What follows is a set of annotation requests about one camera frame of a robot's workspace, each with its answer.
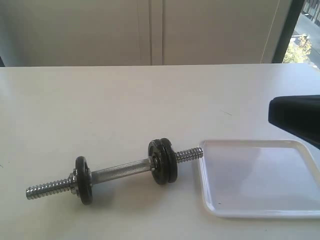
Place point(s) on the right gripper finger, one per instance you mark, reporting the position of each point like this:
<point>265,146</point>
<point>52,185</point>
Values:
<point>298,115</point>

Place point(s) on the black weight plate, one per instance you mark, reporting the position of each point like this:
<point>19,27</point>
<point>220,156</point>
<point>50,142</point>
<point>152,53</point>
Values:
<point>84,180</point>
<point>161,174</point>
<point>172,160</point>

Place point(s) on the chrome collar nut left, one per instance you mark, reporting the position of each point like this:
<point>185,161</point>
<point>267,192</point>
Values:
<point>73,183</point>

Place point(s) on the chrome collar nut right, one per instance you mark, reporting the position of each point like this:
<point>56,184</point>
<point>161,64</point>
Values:
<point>153,161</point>

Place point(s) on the black window frame post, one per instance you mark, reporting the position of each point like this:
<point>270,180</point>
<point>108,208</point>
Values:
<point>287,30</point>

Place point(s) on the white plastic tray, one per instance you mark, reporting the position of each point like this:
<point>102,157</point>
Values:
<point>259,179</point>

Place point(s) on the chrome threaded dumbbell bar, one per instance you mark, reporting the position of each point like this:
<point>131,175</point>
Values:
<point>97,177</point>

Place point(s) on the chrome collar nut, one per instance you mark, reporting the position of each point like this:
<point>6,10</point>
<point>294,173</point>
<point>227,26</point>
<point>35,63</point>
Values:
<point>153,161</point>
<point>73,183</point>

